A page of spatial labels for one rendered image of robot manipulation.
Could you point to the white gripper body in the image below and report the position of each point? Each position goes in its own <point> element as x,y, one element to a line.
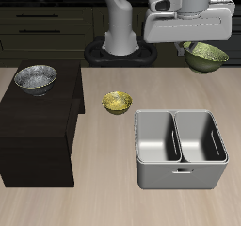
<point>188,27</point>

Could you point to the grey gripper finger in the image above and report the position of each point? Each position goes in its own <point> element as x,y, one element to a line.
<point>180,49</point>

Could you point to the green bowl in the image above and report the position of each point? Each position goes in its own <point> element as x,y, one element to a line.
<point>205,59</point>

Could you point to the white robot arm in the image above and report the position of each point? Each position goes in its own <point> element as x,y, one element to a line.
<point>120,22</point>

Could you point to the yellow bowl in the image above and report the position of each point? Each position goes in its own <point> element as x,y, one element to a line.
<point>116,102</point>

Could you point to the grey marbled bowl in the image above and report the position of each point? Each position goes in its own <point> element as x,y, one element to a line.
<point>35,79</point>

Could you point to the white two-bin basket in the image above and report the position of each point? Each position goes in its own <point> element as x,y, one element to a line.
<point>180,148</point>

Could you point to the dark kitchen cupboards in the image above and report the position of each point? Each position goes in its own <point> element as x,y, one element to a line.
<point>47,32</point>

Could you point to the dark wooden cabinet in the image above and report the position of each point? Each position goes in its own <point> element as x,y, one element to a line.
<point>37,126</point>

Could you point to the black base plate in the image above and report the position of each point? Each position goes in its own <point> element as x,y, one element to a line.
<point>94,54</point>

